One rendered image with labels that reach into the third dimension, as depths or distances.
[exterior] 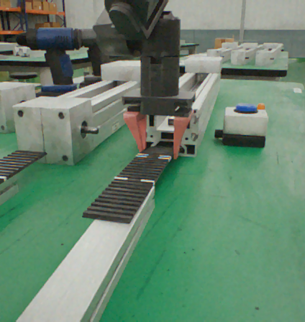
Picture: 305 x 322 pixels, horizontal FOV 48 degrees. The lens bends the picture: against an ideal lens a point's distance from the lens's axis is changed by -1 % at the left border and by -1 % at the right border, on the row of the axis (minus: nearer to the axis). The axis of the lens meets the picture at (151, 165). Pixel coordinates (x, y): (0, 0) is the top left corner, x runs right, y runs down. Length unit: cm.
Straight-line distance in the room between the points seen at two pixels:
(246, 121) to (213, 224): 31
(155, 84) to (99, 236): 25
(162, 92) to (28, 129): 23
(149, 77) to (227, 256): 27
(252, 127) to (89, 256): 46
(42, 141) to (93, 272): 34
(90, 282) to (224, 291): 11
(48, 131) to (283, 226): 38
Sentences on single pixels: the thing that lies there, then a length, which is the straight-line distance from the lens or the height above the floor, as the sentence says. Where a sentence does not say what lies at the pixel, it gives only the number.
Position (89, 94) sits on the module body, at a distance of 81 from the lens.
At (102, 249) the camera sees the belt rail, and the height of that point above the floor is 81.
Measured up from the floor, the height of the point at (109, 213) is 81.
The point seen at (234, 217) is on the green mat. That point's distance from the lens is 42.
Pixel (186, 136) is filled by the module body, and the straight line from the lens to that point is 60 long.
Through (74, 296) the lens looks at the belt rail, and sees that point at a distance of 26.
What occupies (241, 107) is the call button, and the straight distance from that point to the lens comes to 69.
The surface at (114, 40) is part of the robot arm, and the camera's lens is 54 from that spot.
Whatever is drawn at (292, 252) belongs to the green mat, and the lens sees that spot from 38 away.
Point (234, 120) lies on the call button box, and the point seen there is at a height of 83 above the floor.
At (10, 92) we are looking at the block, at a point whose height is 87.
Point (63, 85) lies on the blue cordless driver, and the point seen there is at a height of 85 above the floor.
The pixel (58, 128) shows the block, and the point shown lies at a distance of 57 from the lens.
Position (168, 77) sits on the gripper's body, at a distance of 50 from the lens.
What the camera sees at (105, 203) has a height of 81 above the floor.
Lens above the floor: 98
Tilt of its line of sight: 21 degrees down
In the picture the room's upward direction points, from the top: straight up
